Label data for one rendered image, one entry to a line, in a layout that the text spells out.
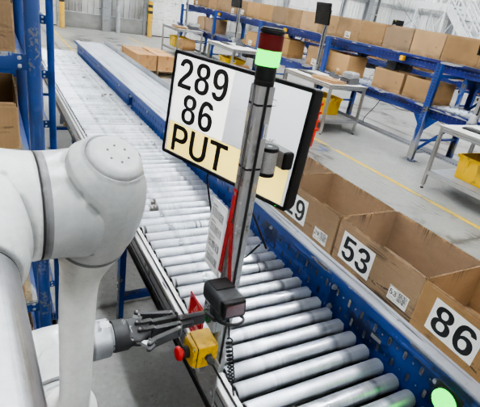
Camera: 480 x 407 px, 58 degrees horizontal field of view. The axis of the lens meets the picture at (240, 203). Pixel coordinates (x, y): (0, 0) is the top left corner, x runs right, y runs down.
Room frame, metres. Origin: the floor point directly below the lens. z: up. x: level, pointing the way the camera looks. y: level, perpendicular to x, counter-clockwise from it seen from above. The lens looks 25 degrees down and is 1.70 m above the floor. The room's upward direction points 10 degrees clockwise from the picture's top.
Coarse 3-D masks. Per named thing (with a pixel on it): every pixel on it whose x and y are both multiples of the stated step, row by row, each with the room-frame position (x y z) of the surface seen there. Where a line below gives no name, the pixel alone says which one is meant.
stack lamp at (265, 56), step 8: (264, 40) 0.90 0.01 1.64; (272, 40) 0.90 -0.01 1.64; (280, 40) 0.91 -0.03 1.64; (264, 48) 0.90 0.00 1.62; (272, 48) 0.90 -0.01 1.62; (280, 48) 0.91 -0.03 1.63; (256, 56) 0.92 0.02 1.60; (264, 56) 0.90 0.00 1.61; (272, 56) 0.90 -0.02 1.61; (280, 56) 0.92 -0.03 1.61; (256, 64) 0.91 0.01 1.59; (264, 64) 0.90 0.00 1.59; (272, 64) 0.90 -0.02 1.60
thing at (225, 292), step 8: (208, 280) 0.87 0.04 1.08; (216, 280) 0.87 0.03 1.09; (224, 280) 0.87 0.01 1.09; (208, 288) 0.85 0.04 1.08; (216, 288) 0.83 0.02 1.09; (224, 288) 0.84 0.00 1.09; (232, 288) 0.84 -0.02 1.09; (208, 296) 0.84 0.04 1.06; (216, 296) 0.81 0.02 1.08; (224, 296) 0.81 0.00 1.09; (232, 296) 0.81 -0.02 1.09; (240, 296) 0.82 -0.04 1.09; (216, 304) 0.80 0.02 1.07; (224, 304) 0.78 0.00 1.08; (232, 304) 0.79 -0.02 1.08; (240, 304) 0.80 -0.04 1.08; (208, 312) 0.86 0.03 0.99; (216, 312) 0.83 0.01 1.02; (224, 312) 0.78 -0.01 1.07; (232, 312) 0.79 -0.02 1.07; (240, 312) 0.80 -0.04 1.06; (216, 320) 0.83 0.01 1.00; (224, 320) 0.84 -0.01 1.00
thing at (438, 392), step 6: (438, 390) 0.90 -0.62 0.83; (444, 390) 0.89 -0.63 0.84; (432, 396) 0.90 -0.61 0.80; (438, 396) 0.89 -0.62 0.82; (444, 396) 0.88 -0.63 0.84; (450, 396) 0.87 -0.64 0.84; (432, 402) 0.90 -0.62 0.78; (438, 402) 0.88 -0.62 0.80; (444, 402) 0.87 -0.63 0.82; (450, 402) 0.86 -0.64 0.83
